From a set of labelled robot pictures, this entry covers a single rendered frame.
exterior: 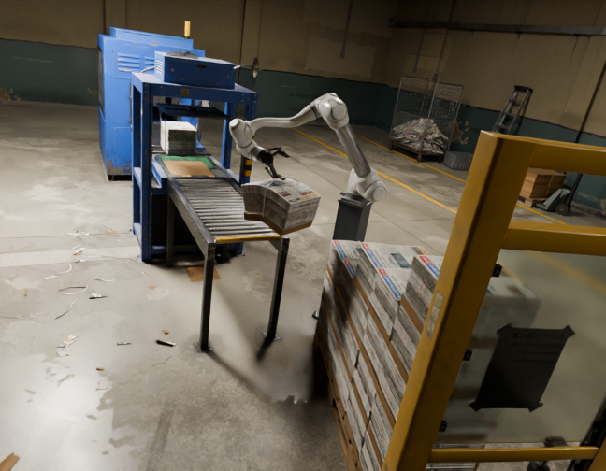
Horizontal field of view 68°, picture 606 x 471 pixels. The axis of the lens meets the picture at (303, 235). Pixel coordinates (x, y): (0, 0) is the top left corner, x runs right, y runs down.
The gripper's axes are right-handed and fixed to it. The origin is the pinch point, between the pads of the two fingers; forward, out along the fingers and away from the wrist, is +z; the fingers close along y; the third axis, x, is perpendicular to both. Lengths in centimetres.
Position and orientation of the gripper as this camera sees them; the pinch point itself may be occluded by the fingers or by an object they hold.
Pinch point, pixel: (284, 166)
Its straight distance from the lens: 272.3
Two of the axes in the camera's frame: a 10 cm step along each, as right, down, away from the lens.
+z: 7.3, 4.2, -5.4
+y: -1.8, 8.8, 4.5
